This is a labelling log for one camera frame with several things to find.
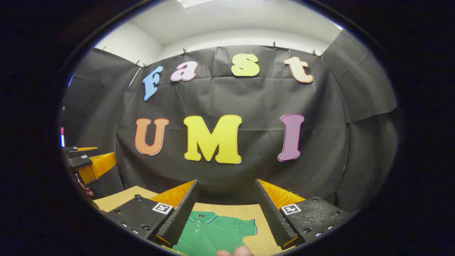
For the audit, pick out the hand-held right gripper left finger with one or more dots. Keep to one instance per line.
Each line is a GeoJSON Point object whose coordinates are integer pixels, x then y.
{"type": "Point", "coordinates": [179, 217]}

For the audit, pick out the black backdrop cloth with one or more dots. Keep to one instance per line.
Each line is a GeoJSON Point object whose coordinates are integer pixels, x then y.
{"type": "Point", "coordinates": [256, 99]}

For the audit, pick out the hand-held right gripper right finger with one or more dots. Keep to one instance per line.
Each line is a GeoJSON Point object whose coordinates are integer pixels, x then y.
{"type": "Point", "coordinates": [272, 217]}

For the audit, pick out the computer monitor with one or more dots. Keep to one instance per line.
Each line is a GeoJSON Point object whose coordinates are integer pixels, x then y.
{"type": "Point", "coordinates": [62, 140]}

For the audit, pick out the white ceiling light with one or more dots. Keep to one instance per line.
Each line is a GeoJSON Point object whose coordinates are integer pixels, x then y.
{"type": "Point", "coordinates": [192, 3]}

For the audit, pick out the green T-shirt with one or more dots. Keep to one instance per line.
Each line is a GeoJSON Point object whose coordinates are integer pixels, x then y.
{"type": "Point", "coordinates": [213, 234]}

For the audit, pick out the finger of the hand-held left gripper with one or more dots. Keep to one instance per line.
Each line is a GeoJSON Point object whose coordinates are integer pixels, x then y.
{"type": "Point", "coordinates": [101, 167]}
{"type": "Point", "coordinates": [83, 153]}

